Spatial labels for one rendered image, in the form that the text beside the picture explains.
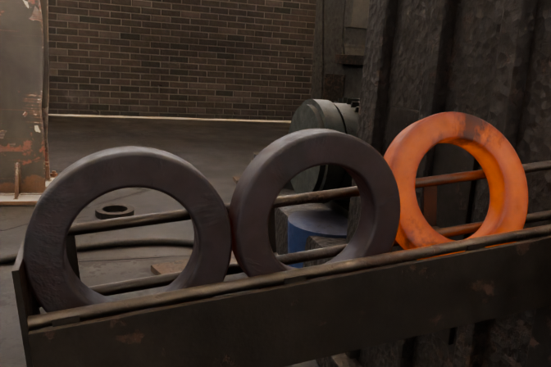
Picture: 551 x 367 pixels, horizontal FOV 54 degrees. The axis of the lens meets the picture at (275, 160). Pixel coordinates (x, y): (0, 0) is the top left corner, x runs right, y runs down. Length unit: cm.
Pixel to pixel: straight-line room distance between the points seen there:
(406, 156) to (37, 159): 260
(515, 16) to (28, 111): 251
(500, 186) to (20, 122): 263
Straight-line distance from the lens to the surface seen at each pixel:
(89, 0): 657
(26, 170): 309
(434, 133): 65
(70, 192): 50
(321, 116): 187
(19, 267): 50
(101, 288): 57
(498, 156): 69
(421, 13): 120
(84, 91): 658
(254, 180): 51
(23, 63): 302
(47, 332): 51
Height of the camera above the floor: 82
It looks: 11 degrees down
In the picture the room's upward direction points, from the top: 4 degrees clockwise
